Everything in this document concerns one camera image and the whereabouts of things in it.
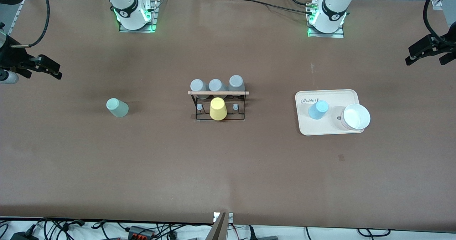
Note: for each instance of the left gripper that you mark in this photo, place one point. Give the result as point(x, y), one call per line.
point(446, 42)

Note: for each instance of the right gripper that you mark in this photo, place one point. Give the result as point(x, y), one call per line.
point(10, 57)

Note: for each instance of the pale green cup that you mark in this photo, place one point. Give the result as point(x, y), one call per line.
point(117, 107)

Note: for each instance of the light blue cup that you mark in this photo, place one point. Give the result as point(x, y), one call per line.
point(318, 109)

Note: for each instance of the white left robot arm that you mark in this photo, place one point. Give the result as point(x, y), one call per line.
point(333, 8)

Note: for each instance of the white bowl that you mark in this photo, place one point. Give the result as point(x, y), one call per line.
point(356, 117)

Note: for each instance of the cream rabbit print tray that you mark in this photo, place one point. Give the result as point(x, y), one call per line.
point(320, 126)

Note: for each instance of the grey cup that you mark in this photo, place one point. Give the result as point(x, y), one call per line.
point(236, 82)
point(198, 86)
point(216, 85)

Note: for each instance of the black power adapter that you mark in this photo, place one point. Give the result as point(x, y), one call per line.
point(24, 236)

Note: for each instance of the yellow cup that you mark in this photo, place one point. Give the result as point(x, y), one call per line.
point(217, 108)

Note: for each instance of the black orange connector box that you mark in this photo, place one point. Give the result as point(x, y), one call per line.
point(141, 231)

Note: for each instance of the silver aluminium rail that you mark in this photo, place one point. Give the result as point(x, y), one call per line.
point(19, 13)

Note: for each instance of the grey camera stand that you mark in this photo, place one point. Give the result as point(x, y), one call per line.
point(220, 227)

